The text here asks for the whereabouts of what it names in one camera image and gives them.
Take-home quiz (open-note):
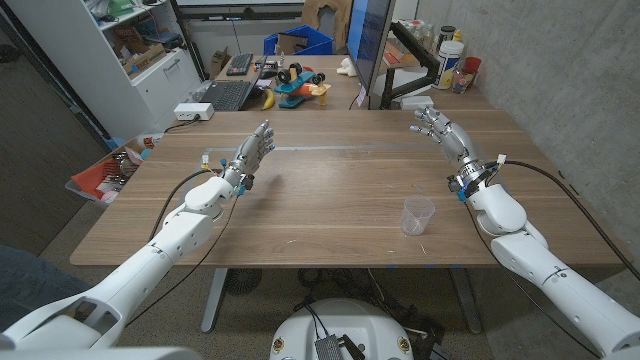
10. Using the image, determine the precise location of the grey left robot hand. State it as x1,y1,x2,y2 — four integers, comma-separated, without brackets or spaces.
222,119,276,186

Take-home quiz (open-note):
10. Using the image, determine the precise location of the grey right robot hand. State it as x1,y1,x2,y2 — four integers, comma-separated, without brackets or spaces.
409,105,480,171

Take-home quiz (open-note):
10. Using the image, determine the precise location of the red plastic cup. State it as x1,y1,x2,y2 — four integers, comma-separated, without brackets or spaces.
462,56,483,87

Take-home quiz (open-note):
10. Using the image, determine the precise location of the clear plastic measuring cup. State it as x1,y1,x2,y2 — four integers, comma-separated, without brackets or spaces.
400,195,436,237

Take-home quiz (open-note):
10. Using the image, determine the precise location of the small white box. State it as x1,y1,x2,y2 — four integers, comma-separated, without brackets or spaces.
399,95,435,112

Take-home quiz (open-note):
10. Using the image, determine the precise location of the clear glass jar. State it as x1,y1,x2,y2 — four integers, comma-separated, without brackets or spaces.
452,68,475,95

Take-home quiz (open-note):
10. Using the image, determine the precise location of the black laptop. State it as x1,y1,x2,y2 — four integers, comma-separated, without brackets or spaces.
199,54,269,112

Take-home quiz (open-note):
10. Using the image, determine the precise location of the white power strip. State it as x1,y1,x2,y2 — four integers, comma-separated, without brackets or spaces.
173,102,215,122

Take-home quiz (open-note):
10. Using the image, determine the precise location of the white canister with blue label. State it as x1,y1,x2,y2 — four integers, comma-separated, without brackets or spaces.
433,40,466,91

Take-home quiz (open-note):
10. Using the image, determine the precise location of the colourful wooden toy airplane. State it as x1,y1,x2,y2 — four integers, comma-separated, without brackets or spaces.
273,62,333,109

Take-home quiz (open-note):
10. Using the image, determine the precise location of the black keyboard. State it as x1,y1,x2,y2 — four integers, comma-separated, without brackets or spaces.
225,52,255,77

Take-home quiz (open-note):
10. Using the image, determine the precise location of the small cardboard box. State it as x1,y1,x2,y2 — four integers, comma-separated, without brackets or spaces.
208,46,233,79

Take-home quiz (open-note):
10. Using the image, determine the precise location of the dark bottle with black lid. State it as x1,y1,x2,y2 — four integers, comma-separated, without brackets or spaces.
437,25,457,51

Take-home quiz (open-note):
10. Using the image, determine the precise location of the black floor fan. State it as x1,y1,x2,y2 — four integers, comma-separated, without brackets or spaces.
223,268,264,297

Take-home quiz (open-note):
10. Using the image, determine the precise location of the small white figure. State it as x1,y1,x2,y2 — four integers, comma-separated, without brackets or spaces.
336,56,358,78

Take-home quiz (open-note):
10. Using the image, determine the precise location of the blue plastic bin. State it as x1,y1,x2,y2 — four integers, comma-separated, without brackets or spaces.
263,24,335,57

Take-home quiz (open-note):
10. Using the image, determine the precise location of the black flat computer monitor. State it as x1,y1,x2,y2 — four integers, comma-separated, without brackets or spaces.
346,0,397,110

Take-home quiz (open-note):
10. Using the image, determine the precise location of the cardboard box on shelf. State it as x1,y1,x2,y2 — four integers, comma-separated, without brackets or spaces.
122,42,168,77

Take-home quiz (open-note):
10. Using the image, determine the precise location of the clear floor bin with clutter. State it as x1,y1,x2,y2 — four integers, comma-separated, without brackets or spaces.
64,132,165,207

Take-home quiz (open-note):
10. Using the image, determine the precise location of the grey table leg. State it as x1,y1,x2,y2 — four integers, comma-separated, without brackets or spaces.
200,267,229,334
447,266,484,336

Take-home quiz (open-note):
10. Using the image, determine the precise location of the brown cardboard cutout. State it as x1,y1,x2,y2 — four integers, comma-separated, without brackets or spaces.
301,0,354,39

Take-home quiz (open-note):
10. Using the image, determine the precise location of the white shelf cabinet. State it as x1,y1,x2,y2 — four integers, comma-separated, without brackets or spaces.
4,0,204,142

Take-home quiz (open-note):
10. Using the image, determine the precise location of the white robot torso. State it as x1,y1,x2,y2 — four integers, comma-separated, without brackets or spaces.
269,298,415,360

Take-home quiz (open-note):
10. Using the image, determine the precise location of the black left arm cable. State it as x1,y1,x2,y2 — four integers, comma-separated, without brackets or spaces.
148,168,217,244
124,192,242,329

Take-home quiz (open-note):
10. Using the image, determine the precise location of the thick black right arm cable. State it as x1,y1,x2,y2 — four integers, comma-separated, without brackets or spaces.
503,159,640,282

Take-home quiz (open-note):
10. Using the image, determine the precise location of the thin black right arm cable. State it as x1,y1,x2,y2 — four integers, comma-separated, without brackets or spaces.
462,198,604,359

